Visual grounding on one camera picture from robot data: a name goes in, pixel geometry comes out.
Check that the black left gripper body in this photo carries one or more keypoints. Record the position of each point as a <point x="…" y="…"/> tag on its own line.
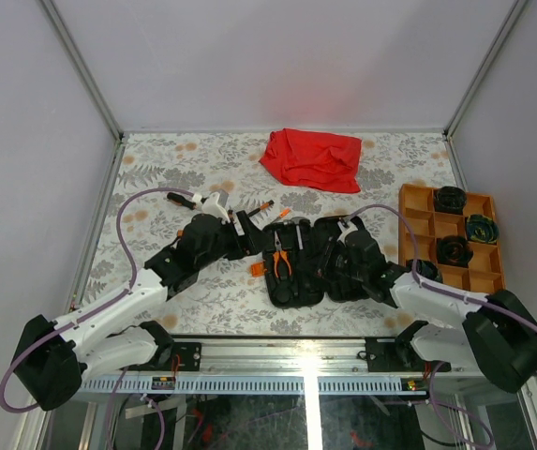
<point x="229" y="247"/>

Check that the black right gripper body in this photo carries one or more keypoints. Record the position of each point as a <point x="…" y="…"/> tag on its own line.
<point x="340" y="264"/>

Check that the orange handled pliers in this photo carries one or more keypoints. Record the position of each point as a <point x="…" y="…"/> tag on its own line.
<point x="281" y="265"/>

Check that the chrome claw hammer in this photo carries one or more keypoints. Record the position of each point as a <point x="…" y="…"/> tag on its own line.
<point x="297" y="257"/>

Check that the black plastic tool case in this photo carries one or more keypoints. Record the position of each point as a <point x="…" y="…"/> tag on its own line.
<point x="304" y="288"/>

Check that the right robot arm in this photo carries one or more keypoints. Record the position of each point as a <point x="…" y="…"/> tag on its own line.
<point x="492" y="332"/>

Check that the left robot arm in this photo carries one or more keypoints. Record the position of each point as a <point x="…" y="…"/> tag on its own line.
<point x="157" y="282"/>

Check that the small orange black screwdriver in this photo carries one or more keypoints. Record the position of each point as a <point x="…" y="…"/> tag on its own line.
<point x="260" y="208"/>

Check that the orange case latch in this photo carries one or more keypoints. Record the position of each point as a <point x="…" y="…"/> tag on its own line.
<point x="257" y="269"/>

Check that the black orange large screwdriver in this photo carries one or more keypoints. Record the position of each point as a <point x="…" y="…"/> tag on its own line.
<point x="181" y="200"/>

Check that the floral patterned table mat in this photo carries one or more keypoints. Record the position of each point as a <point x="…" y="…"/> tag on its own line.
<point x="226" y="300"/>

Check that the red cloth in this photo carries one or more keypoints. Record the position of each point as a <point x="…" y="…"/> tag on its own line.
<point x="324" y="161"/>

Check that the orange wooden divided tray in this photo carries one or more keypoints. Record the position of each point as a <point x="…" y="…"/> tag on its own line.
<point x="422" y="227"/>

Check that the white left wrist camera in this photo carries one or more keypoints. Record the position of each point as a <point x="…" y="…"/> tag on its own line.
<point x="214" y="204"/>

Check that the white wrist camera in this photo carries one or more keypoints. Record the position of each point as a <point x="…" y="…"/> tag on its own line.
<point x="346" y="225"/>
<point x="214" y="204"/>

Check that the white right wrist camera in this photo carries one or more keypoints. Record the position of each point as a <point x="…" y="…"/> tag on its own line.
<point x="346" y="225"/>

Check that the orange handled small saw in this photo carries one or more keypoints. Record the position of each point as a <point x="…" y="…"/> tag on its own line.
<point x="281" y="215"/>

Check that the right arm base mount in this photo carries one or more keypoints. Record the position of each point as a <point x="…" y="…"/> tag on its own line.
<point x="385" y="354"/>

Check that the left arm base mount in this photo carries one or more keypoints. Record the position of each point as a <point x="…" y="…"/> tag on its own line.
<point x="184" y="357"/>

